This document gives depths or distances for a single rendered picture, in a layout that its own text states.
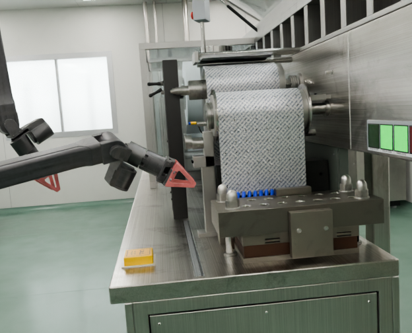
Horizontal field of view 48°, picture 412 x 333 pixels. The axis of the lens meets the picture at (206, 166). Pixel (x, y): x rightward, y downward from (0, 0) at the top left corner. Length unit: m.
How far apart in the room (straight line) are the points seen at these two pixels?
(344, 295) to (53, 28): 6.31
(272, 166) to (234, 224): 0.26
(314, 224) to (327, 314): 0.21
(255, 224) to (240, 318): 0.21
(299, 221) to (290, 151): 0.26
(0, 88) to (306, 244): 0.99
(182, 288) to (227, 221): 0.18
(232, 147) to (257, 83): 0.32
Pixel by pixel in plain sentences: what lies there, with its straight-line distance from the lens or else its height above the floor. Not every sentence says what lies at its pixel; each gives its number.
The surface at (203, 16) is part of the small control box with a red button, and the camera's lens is 1.86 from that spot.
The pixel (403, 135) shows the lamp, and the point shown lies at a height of 1.19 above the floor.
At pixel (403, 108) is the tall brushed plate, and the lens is 1.01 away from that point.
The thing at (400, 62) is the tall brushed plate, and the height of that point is 1.34.
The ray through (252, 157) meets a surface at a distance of 1.27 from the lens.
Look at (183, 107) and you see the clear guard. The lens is 2.28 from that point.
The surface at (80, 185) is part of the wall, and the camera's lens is 6.98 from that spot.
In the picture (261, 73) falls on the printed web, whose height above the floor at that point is 1.37.
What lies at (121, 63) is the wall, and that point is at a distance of 6.86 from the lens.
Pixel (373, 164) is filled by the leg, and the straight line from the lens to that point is 1.53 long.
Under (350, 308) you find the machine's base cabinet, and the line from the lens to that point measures 1.17.
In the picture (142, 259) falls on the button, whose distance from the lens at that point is 1.17.
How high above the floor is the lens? 1.27
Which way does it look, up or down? 7 degrees down
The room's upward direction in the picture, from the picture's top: 4 degrees counter-clockwise
